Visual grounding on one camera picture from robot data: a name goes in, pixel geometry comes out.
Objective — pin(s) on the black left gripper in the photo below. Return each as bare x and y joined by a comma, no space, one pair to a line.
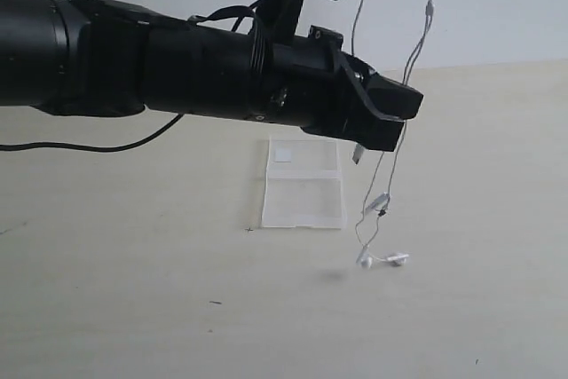
192,69

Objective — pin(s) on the clear plastic storage case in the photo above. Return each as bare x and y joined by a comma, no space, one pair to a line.
303,184

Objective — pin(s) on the white wired earphones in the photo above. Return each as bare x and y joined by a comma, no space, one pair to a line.
381,204

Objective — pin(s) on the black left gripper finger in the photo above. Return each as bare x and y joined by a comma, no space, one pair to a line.
380,96

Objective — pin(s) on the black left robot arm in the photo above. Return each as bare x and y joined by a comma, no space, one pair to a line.
110,59

